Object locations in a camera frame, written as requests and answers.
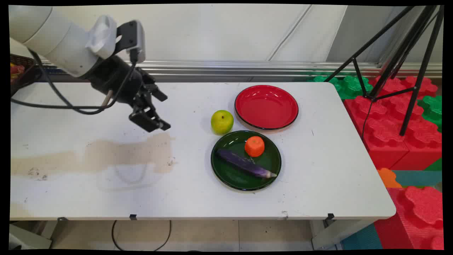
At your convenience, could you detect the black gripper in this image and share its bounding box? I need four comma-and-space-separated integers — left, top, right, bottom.
86, 56, 171, 133

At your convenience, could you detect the orange toy fruit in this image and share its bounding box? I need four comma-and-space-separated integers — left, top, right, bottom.
245, 136, 265, 158

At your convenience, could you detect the green apple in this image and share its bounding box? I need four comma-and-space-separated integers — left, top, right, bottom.
211, 110, 234, 135

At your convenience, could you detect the dark green plate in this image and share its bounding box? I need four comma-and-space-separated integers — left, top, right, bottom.
211, 130, 282, 192

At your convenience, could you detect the purple toy eggplant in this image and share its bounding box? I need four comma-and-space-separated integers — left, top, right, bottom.
216, 149, 277, 179

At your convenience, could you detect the red plate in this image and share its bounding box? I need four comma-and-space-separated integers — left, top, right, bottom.
234, 85, 299, 130

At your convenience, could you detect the brown wicker basket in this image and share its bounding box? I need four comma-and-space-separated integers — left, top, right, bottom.
10, 54, 41, 97

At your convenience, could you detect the red toy in basket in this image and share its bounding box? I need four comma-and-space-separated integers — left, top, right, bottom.
10, 63, 26, 84

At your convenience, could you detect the white table leg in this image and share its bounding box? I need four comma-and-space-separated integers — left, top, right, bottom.
311, 219, 376, 250
9, 223, 53, 250

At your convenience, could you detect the green foam block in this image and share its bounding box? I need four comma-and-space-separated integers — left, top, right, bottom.
307, 74, 374, 100
418, 95, 443, 132

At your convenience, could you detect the large red foam block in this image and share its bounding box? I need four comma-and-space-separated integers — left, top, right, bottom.
344, 75, 443, 171

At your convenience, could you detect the orange foam piece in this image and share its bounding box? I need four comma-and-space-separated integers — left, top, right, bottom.
377, 168, 402, 188

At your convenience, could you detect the teal foam mat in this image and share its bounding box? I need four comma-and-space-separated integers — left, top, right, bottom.
341, 223, 383, 250
391, 170, 443, 188

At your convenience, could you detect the black tripod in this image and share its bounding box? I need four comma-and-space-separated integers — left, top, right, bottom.
324, 5, 445, 136

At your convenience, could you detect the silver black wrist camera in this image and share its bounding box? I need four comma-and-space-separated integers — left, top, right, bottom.
116, 20, 146, 64

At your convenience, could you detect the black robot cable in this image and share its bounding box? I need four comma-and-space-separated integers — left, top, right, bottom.
11, 50, 139, 115

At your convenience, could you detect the silver metal wall rail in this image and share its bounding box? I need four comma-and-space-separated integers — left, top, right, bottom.
35, 59, 443, 79

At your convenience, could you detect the black floor cable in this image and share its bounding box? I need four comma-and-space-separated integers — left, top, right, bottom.
111, 220, 172, 251

